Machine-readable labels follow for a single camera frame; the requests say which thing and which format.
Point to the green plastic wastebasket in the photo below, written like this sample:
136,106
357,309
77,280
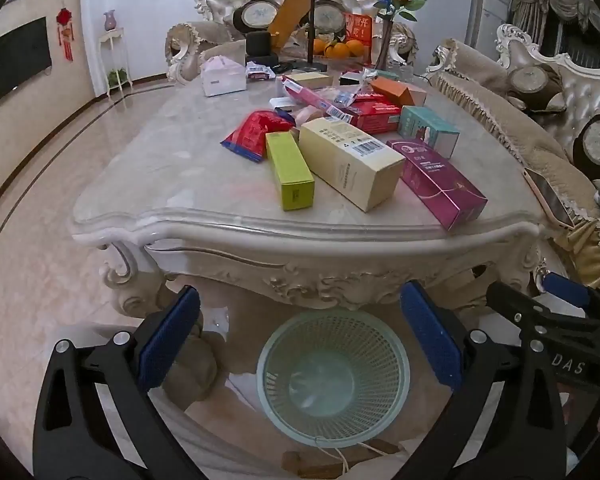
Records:
330,385

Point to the white pink carton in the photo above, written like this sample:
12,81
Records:
222,80

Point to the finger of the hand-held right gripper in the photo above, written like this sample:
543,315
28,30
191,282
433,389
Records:
525,305
567,290

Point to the crumpled white wrapper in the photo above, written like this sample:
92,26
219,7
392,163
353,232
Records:
367,77

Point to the ornate beige side sofa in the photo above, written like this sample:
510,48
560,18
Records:
480,105

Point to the red glove print box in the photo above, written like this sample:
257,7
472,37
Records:
377,116

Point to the yellow-green box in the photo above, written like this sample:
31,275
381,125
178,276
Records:
287,170

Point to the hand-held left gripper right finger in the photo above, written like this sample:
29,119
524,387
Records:
430,340

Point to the orange box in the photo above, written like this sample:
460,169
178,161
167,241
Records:
392,89

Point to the tan cardboard box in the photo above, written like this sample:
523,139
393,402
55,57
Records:
307,79

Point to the purple vase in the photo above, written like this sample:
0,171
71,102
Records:
110,21

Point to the glass fruit tray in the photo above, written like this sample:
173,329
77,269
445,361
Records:
300,52

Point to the large cream box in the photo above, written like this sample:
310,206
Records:
350,160

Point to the round pattern cushion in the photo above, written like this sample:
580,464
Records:
537,85
255,12
330,16
597,142

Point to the magenta box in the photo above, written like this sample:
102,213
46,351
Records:
435,185

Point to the teal bear print box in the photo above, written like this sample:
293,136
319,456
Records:
387,75

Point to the pink case smartphone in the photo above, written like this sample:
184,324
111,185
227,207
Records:
550,195

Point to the yellow-brown paper bag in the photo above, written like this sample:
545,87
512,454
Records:
285,20

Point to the tall brown vase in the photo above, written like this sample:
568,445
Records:
384,45

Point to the white plant stand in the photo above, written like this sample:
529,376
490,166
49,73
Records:
114,35

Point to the ornate white marble coffee table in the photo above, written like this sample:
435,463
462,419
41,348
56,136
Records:
280,265

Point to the pink long box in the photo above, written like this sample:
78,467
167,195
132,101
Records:
305,96

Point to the red white small packet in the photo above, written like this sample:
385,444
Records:
257,72

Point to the black phone stand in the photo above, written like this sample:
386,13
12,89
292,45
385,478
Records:
312,20

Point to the red knot wall ornament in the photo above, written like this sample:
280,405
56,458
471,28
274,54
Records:
65,27

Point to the small green plant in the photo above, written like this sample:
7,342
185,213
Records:
118,76

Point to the red gift bag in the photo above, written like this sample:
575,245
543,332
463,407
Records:
357,27

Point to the red foil packet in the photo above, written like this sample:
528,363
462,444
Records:
252,135

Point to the white door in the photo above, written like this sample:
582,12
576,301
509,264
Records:
492,17

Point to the open black box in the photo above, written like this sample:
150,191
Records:
350,80

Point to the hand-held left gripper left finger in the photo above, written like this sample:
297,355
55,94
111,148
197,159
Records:
172,332

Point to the orange fruit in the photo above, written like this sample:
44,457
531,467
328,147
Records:
320,46
355,48
336,50

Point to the grey draped curtain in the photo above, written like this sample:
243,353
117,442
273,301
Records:
560,7

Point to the small white box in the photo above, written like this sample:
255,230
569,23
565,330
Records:
282,105

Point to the black wall television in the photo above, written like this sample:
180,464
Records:
12,60

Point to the black flat device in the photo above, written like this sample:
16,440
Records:
262,61

